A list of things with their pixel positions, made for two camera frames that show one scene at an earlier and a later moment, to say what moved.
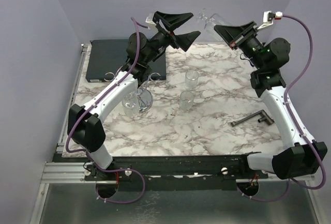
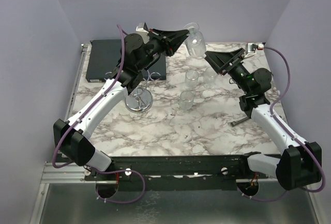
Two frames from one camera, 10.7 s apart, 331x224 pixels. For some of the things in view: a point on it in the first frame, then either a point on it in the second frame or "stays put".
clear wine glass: [210, 20] to [209, 77]
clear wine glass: [186, 98] stays put
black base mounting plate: [184, 172] stays put
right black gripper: [233, 34] to [221, 60]
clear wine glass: [191, 79] stays put
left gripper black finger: [170, 21] to [174, 38]
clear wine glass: [131, 104] to [195, 43]
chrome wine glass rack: [145, 95] stays put
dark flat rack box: [106, 58] stays put
